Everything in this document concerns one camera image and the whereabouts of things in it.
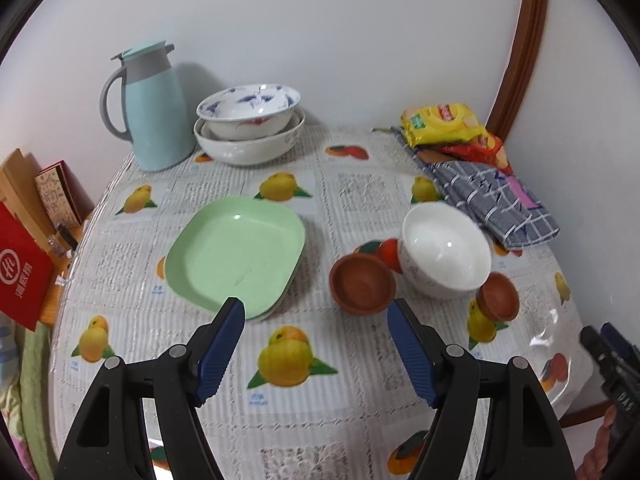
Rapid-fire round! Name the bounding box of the fruit print tablecloth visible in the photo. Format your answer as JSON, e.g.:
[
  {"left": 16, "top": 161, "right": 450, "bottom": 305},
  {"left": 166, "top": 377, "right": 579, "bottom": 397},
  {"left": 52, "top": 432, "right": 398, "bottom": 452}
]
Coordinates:
[{"left": 47, "top": 125, "right": 596, "bottom": 480}]

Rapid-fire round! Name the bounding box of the wooden side table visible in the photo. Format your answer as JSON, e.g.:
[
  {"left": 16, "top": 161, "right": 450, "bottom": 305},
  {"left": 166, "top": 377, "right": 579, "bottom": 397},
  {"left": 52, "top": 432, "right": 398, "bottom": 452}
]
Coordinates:
[{"left": 37, "top": 210, "right": 96, "bottom": 331}]

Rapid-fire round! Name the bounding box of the black clip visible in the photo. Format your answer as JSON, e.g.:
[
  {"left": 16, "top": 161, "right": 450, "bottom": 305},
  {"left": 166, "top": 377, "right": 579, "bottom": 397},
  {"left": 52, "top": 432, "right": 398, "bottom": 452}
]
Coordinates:
[{"left": 55, "top": 222, "right": 79, "bottom": 252}]

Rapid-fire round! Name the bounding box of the light blue thermos jug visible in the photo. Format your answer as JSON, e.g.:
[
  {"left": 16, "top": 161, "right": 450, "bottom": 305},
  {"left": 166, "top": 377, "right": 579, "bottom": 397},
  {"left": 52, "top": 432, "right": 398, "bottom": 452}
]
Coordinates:
[{"left": 100, "top": 41, "right": 197, "bottom": 172}]

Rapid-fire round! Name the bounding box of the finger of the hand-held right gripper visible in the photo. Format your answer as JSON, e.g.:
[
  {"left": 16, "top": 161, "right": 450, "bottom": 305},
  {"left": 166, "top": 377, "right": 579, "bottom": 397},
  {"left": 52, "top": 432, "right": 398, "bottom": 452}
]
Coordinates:
[
  {"left": 580, "top": 326, "right": 621, "bottom": 386},
  {"left": 600, "top": 322, "right": 640, "bottom": 376}
]

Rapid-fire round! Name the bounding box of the person's right hand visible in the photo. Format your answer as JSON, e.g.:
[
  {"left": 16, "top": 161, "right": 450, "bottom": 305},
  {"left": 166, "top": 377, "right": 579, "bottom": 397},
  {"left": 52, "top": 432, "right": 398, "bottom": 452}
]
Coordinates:
[{"left": 575, "top": 405, "right": 618, "bottom": 480}]

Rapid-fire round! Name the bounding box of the green square plate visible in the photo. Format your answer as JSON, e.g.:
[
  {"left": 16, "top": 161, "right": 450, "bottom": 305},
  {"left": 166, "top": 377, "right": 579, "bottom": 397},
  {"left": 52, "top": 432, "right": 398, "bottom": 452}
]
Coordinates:
[{"left": 164, "top": 196, "right": 307, "bottom": 321}]

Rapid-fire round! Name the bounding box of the red paper bag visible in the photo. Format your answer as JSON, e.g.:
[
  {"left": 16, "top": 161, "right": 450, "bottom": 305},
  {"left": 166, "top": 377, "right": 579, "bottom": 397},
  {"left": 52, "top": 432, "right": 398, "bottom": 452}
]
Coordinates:
[{"left": 0, "top": 202, "right": 55, "bottom": 332}]

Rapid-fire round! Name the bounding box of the blue patterned white bowl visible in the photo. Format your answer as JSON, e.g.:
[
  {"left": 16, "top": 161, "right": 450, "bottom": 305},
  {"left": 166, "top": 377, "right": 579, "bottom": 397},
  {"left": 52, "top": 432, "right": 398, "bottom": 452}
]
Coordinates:
[{"left": 196, "top": 84, "right": 302, "bottom": 141}]

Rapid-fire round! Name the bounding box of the brown wooden door frame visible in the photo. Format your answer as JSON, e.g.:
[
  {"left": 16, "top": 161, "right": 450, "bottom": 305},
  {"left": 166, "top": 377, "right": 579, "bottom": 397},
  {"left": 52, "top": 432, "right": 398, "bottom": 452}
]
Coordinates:
[{"left": 487, "top": 0, "right": 551, "bottom": 146}]

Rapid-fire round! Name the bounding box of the plain white bowl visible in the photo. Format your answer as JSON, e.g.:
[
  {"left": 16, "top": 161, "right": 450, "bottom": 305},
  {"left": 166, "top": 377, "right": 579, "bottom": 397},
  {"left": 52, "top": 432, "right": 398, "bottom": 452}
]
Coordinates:
[{"left": 397, "top": 202, "right": 492, "bottom": 300}]

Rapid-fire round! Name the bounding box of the red snack bag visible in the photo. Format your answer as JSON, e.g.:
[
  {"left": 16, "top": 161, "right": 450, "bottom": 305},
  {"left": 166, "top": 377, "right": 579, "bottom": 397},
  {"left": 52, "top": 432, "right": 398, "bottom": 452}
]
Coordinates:
[{"left": 435, "top": 130, "right": 513, "bottom": 176}]

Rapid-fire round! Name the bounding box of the patterned gift box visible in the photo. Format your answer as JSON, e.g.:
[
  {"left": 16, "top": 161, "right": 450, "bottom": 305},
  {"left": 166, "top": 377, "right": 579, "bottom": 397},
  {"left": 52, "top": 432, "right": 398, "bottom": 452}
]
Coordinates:
[{"left": 35, "top": 160, "right": 96, "bottom": 231}]

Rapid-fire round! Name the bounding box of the large white bowl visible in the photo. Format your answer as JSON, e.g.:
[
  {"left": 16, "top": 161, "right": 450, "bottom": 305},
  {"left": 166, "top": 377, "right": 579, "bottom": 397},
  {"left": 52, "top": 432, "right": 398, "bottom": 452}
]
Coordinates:
[{"left": 193, "top": 108, "right": 306, "bottom": 166}]

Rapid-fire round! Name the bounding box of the small brown clay bowl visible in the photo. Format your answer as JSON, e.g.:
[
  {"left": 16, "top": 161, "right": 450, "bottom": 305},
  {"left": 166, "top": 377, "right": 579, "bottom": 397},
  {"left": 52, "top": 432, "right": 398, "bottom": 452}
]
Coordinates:
[
  {"left": 475, "top": 272, "right": 520, "bottom": 322},
  {"left": 329, "top": 253, "right": 397, "bottom": 315}
]

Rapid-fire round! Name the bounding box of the grey checked cloth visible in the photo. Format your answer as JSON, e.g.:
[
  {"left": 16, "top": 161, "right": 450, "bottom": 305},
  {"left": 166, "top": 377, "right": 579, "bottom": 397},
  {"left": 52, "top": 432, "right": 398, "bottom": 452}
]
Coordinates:
[{"left": 390, "top": 127, "right": 561, "bottom": 251}]

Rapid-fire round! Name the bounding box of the yellow snack bag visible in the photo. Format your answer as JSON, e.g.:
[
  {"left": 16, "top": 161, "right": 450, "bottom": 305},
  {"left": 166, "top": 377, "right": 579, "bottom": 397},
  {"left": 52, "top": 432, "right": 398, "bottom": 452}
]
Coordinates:
[{"left": 400, "top": 103, "right": 488, "bottom": 148}]

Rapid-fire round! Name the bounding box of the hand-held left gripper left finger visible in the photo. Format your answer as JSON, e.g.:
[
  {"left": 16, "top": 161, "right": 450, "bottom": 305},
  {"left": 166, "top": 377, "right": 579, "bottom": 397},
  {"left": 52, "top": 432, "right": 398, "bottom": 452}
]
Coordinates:
[{"left": 57, "top": 296, "right": 247, "bottom": 480}]

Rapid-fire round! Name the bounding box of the green blanket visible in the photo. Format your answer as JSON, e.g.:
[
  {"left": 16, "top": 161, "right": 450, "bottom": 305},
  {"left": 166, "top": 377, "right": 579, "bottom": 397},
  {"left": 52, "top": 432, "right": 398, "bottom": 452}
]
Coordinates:
[{"left": 15, "top": 325, "right": 57, "bottom": 480}]

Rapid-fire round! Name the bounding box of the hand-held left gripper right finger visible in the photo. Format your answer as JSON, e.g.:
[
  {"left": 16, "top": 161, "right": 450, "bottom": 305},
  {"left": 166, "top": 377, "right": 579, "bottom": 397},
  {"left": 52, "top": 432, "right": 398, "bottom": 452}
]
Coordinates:
[{"left": 386, "top": 298, "right": 583, "bottom": 480}]

